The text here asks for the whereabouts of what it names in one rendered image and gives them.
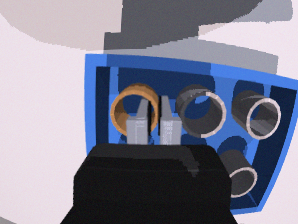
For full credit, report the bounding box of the bronze bushing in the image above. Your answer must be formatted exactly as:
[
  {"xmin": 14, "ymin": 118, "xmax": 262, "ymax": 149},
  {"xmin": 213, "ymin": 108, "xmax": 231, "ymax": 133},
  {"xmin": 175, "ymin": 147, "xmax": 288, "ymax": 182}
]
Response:
[{"xmin": 110, "ymin": 83, "xmax": 158, "ymax": 136}]

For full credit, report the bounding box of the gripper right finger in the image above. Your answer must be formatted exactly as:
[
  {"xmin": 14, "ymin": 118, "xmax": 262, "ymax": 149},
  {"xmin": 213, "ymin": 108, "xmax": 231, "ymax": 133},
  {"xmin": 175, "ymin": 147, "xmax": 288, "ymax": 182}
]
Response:
[{"xmin": 158, "ymin": 96, "xmax": 182, "ymax": 145}]

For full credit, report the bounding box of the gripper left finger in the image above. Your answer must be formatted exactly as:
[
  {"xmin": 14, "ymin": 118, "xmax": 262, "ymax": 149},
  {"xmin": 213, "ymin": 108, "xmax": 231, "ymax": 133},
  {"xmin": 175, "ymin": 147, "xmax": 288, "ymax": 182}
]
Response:
[{"xmin": 126, "ymin": 96, "xmax": 152, "ymax": 144}]

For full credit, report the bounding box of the blue crate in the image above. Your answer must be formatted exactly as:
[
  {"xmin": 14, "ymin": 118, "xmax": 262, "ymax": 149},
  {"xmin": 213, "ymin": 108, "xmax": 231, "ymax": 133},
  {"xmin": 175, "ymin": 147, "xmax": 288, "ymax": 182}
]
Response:
[{"xmin": 84, "ymin": 54, "xmax": 298, "ymax": 215}]

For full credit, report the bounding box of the grey metal sleeve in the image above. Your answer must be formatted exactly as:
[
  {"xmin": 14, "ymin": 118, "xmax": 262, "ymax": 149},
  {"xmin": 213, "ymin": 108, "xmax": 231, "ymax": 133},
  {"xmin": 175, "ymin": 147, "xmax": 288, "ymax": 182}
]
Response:
[
  {"xmin": 219, "ymin": 150, "xmax": 257, "ymax": 198},
  {"xmin": 176, "ymin": 84, "xmax": 226, "ymax": 138},
  {"xmin": 231, "ymin": 90, "xmax": 281, "ymax": 140}
]

